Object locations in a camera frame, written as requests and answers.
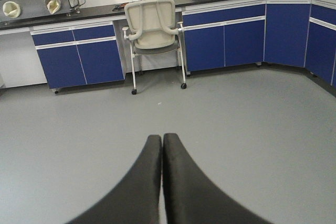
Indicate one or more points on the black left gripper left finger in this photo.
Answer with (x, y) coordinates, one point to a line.
(135, 199)

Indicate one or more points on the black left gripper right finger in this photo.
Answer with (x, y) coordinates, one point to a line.
(190, 196)

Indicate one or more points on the beige rolling office chair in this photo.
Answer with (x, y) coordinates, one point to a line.
(152, 30)

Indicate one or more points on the blue lab bench cabinets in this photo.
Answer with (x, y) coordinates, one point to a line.
(88, 48)

